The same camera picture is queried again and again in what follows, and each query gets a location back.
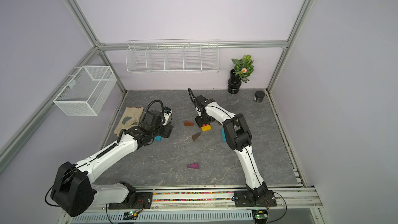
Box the long white wire basket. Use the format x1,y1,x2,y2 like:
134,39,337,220
125,39,220,73

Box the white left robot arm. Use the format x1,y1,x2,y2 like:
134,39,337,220
45,100,173,217

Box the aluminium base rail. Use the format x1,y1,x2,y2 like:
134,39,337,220
53,184,323,217

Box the yellow rectangular block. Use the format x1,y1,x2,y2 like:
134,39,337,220
201,125,211,132

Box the white vented cable duct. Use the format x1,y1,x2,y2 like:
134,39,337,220
71,210,253,224

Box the small black cylinder can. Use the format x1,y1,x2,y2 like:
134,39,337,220
254,90,265,103

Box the yellow work glove green patches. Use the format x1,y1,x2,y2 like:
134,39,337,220
114,107,144,136

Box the purple wedge block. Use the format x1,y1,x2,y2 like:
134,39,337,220
187,163,200,169

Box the dark brown wedge block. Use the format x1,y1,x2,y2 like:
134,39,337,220
192,132,202,141

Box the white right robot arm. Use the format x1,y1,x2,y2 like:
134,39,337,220
188,88,276,207

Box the reddish brown wedge block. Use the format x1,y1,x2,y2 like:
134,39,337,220
184,120,195,127

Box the square white wire basket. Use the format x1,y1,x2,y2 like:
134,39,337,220
53,65,117,116

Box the potted green plant black vase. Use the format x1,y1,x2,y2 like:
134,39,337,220
228,55,255,94

